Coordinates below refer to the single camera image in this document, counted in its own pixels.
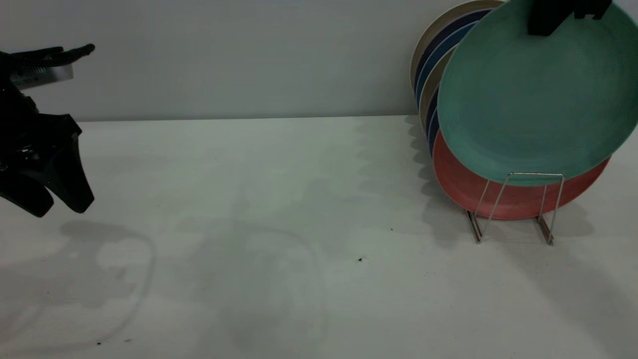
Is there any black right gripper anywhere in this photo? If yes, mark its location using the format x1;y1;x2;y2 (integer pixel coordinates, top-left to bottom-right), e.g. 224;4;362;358
528;0;613;37

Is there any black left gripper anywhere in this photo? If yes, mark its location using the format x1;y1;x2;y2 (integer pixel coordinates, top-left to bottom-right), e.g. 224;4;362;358
0;91;96;218

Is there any green round plate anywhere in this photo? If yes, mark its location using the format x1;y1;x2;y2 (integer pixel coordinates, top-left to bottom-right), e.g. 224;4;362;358
437;0;638;187

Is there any dark navy plate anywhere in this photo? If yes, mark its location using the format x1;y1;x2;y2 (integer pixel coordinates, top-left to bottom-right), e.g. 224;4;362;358
413;9;494;93

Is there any teal blue plate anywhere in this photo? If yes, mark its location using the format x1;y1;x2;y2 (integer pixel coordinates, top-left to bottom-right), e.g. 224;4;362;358
415;22;477;108

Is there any beige round plate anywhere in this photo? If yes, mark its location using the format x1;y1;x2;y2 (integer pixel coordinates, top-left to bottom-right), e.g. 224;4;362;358
419;47;457;128
409;0;507;93

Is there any dark purple plate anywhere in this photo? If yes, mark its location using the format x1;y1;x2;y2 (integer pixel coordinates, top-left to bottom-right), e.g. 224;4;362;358
425;84;441;133

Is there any blue plate light rim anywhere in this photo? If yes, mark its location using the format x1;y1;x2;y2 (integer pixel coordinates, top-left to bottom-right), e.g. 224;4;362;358
428;107;442;155

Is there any pink round plate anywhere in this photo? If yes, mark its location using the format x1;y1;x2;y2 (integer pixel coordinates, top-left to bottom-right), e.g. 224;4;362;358
432;131;612;221

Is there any metal wire plate rack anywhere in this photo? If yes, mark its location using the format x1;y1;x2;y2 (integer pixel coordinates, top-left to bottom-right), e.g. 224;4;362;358
465;172;565;246

